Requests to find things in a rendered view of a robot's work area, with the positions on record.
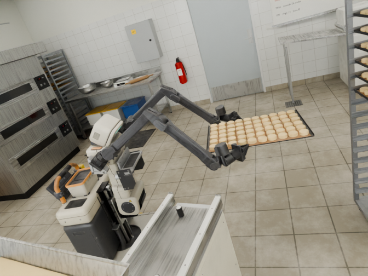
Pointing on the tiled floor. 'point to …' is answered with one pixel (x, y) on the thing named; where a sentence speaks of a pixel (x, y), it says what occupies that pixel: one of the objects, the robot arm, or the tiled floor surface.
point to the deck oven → (30, 125)
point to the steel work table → (119, 90)
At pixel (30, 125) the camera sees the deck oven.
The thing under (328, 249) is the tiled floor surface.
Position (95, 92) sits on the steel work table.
